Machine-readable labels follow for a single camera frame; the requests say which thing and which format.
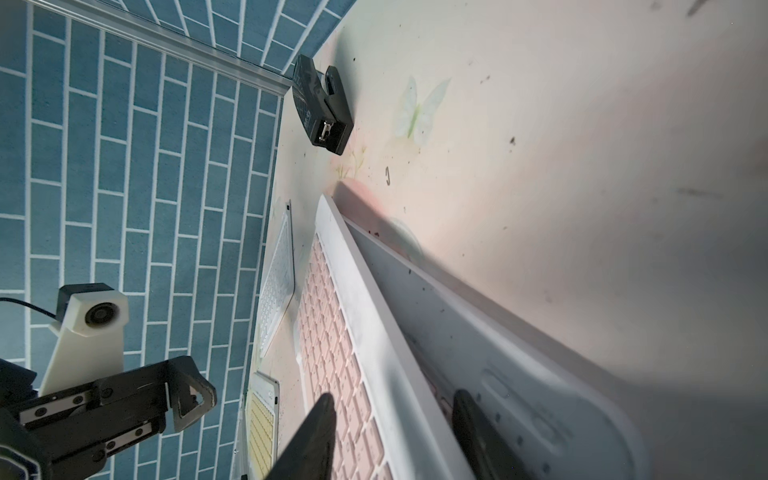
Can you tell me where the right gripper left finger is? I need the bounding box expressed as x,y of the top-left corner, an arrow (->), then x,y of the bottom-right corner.
266,392 -> 337,480

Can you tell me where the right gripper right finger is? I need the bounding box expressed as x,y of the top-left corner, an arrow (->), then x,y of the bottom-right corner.
451,389 -> 531,479

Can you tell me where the black stapler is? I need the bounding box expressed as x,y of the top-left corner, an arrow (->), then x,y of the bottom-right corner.
292,54 -> 354,156

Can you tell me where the pink keyboard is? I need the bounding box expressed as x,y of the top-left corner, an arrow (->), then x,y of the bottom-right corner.
297,195 -> 474,479
349,224 -> 651,479

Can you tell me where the yellow keyboard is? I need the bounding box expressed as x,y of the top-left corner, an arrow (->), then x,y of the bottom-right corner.
244,371 -> 279,479

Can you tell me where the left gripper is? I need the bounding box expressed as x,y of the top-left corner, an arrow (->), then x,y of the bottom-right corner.
1,356 -> 218,479

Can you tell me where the white keyboard left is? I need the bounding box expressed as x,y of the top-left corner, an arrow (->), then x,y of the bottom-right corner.
254,202 -> 296,360

